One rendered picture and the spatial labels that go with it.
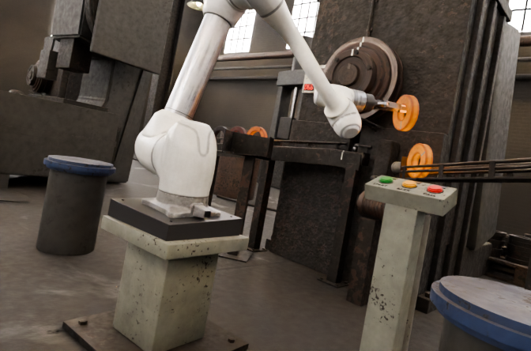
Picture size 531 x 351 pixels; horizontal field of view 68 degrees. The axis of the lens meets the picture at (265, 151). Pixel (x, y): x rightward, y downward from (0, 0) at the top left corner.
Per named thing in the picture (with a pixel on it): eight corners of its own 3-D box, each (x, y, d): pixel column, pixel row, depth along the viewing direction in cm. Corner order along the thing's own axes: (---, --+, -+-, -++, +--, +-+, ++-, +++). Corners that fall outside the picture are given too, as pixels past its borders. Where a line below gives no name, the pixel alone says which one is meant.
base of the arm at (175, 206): (179, 222, 105) (182, 202, 104) (139, 202, 120) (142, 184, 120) (230, 220, 118) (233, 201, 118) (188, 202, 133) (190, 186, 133)
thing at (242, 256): (212, 246, 242) (233, 131, 243) (254, 254, 239) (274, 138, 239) (202, 253, 222) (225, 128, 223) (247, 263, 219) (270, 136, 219)
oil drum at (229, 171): (233, 192, 558) (244, 130, 558) (262, 201, 517) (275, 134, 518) (200, 190, 514) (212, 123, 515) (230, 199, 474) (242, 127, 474)
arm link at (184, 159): (171, 196, 109) (184, 118, 108) (145, 183, 123) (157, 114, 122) (220, 198, 119) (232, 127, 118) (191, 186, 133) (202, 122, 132)
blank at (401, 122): (400, 100, 177) (393, 98, 176) (420, 92, 162) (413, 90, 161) (397, 133, 176) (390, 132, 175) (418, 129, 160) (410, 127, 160)
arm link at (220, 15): (142, 171, 122) (119, 159, 139) (186, 186, 132) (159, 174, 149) (234, -44, 131) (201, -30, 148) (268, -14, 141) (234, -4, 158)
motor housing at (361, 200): (352, 294, 197) (370, 190, 197) (393, 311, 182) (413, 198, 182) (338, 298, 187) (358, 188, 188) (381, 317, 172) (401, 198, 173)
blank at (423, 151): (416, 186, 172) (408, 184, 172) (410, 156, 181) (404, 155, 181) (436, 167, 160) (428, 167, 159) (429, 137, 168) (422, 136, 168)
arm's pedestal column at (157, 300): (138, 398, 92) (162, 267, 92) (62, 327, 117) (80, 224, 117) (247, 349, 123) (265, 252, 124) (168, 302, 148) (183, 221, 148)
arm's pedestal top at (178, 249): (165, 261, 98) (168, 245, 98) (99, 228, 118) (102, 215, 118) (247, 250, 123) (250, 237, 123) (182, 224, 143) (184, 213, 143)
